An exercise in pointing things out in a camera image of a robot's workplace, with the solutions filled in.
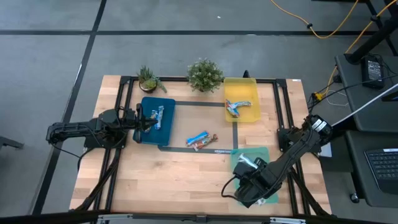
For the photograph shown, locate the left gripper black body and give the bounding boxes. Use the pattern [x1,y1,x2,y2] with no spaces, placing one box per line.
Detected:
[124,104,144,144]

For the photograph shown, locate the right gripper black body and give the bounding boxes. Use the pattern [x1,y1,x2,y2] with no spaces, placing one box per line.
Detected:
[233,174,274,208]

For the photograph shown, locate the silver blue granola bar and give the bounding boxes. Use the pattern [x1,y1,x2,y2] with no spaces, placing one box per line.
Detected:
[144,110,159,134]
[157,105,165,131]

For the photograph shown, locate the blue box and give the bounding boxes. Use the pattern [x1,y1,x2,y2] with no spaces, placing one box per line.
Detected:
[185,130,210,147]

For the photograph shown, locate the purple red granola bar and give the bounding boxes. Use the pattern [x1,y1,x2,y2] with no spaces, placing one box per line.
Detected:
[224,98,241,118]

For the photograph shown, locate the blue plastic tray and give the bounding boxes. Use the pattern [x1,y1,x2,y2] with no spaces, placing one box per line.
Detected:
[132,96,177,147]

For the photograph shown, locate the small succulent potted plant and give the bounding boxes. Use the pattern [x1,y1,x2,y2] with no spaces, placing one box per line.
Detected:
[136,64,168,95]

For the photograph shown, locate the black crossbar with silver sections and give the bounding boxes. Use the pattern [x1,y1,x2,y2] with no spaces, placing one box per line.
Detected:
[0,210,398,224]

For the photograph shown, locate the bushy green potted plant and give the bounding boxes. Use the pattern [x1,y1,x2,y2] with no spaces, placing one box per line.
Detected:
[185,57,225,93]

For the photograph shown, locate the white paper sheet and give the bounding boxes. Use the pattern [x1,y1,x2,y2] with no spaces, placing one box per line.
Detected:
[310,122,333,158]

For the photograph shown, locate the yellow translucent plastic tray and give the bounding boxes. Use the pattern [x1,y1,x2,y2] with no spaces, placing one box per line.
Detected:
[223,77,262,123]

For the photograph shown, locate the black keyboard desk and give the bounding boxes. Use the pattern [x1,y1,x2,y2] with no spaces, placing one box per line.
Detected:
[344,130,398,208]

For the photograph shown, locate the black chair leg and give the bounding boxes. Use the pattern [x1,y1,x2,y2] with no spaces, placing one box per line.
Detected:
[0,136,24,151]

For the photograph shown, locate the black keyboard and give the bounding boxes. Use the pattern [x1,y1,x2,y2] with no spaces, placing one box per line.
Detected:
[364,148,398,194]

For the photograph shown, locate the white slanted bar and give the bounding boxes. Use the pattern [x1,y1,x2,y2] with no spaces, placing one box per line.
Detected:
[329,83,398,128]

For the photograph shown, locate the black power brick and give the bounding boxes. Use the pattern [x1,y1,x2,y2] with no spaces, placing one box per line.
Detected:
[361,55,386,90]

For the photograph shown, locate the black stand pole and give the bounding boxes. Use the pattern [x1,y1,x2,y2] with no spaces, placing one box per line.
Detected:
[344,15,398,65]

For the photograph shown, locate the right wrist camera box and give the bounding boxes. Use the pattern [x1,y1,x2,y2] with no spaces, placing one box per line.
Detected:
[232,161,250,178]

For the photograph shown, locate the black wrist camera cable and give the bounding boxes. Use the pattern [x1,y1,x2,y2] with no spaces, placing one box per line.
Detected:
[221,175,239,200]

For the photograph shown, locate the black aluminium table frame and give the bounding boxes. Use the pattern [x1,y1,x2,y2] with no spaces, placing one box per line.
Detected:
[70,74,332,217]

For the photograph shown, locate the thin black cable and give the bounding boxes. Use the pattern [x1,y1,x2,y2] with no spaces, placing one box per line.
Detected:
[307,73,398,110]

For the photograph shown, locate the yellow cable with black connector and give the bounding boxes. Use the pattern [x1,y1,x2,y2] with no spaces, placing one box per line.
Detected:
[269,0,360,40]

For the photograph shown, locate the long yellow cable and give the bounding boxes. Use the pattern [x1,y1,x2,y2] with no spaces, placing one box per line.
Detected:
[313,0,398,101]

